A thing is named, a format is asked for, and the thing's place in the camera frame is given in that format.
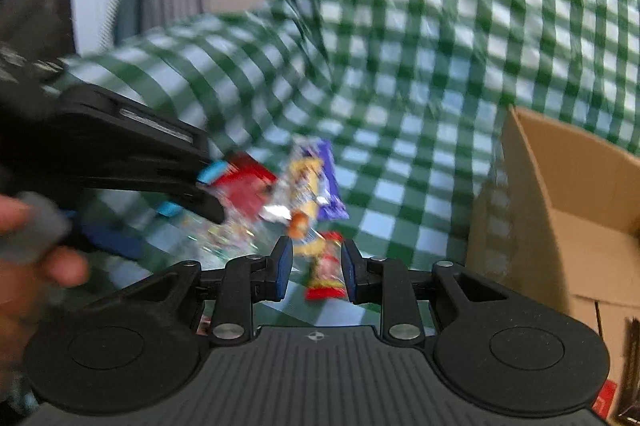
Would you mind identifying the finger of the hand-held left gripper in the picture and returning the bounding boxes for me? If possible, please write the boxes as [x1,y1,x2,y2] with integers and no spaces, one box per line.
[196,158,232,188]
[150,183,227,225]

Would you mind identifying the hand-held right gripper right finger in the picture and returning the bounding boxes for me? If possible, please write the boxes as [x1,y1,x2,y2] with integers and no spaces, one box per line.
[341,238,538,347]

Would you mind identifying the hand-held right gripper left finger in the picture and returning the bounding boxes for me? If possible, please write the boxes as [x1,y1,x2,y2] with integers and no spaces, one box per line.
[94,236,294,348]

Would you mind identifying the red yellow snack packet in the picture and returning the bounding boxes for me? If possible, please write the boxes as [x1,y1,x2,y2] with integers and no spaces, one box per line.
[304,231,349,303]

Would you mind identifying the cardboard box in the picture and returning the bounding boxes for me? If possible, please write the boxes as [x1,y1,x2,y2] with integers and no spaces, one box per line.
[467,103,640,426]

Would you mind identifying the person's left hand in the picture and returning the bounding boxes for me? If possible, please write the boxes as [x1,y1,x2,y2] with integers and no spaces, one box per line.
[0,195,92,359]

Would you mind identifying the pile of colourful wrappers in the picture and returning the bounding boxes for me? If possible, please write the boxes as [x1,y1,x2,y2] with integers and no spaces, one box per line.
[192,201,275,268]

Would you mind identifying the orange yellow snack packet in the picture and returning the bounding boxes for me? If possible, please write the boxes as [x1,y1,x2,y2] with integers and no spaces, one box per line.
[286,210,328,258]

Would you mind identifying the purple snack packet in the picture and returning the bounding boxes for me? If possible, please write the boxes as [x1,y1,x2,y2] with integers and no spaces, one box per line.
[312,138,351,222]

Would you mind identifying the green checked tablecloth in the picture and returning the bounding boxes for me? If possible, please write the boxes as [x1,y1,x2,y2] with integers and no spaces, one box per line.
[45,0,640,342]

